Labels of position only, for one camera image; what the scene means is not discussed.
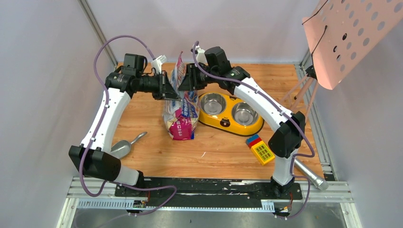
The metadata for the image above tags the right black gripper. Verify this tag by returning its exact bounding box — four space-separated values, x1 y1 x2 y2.
179 63 218 91

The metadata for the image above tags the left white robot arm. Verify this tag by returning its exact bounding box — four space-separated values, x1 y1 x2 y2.
68 54 180 196

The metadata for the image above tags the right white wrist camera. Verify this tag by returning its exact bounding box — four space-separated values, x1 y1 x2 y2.
191 45 207 64

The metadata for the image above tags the silver microphone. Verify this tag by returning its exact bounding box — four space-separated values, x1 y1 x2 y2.
294 158 329 191

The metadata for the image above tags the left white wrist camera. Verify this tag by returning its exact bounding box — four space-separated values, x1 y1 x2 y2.
151 55 167 74

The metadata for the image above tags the cat food bag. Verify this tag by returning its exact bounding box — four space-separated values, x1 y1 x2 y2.
162 55 200 141

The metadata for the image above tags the pink perforated music stand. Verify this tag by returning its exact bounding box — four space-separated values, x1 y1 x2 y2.
281 0 403 110

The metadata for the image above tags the colourful toy brick block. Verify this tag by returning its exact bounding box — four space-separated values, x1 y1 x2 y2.
246 134 275 166

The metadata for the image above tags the yellow double pet bowl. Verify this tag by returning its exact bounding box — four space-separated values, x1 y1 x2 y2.
199 92 264 137

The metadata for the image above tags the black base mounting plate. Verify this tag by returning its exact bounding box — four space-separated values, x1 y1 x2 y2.
115 177 303 209

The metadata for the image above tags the metal food scoop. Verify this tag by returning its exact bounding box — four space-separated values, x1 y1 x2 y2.
110 132 147 159

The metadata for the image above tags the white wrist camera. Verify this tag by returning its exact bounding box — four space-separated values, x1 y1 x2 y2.
191 45 207 64
151 55 167 74

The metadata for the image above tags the aluminium frame rail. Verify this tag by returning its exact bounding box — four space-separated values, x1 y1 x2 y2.
58 177 362 228

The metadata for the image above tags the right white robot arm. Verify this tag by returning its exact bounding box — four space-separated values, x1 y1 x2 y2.
178 42 306 199

